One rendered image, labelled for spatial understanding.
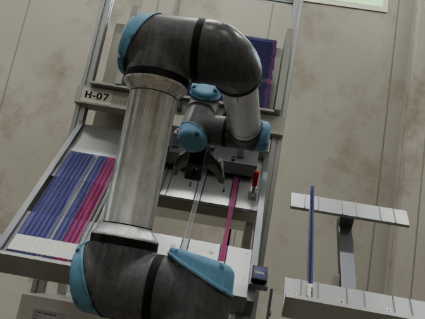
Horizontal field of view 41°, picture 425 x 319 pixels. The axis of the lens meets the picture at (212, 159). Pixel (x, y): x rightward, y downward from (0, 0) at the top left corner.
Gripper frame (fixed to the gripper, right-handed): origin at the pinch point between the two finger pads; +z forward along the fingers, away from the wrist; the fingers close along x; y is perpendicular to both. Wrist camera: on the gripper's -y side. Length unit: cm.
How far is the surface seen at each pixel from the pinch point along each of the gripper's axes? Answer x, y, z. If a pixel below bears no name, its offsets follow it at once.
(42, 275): 35, -36, 6
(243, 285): -17.7, -29.3, 3.9
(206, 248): -6.2, -18.2, 6.6
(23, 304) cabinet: 48, -31, 36
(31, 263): 38, -35, 2
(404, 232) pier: -153, 191, 250
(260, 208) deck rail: -20.0, 2.0, 10.3
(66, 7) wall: 188, 355, 197
